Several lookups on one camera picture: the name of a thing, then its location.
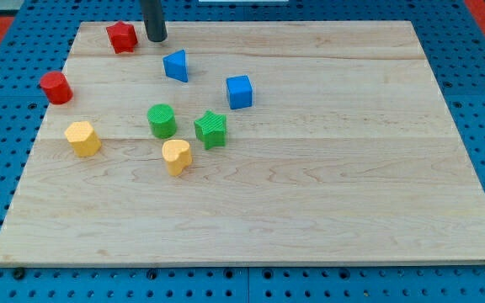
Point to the yellow heart block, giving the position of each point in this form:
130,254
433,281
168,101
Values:
177,156

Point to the red cylinder block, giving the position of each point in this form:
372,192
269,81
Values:
56,87

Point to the blue cube block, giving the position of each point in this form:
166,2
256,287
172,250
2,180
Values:
239,92

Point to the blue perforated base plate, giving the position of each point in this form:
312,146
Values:
39,40

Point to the yellow hexagon block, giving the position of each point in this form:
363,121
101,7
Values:
83,138

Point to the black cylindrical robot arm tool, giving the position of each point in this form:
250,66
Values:
153,19

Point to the green cylinder block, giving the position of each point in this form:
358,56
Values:
161,119

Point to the blue triangular prism block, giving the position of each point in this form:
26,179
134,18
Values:
175,66

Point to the red star block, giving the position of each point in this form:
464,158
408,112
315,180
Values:
122,37

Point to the light wooden board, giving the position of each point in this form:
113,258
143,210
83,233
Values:
348,156

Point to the green star block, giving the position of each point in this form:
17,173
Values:
211,129

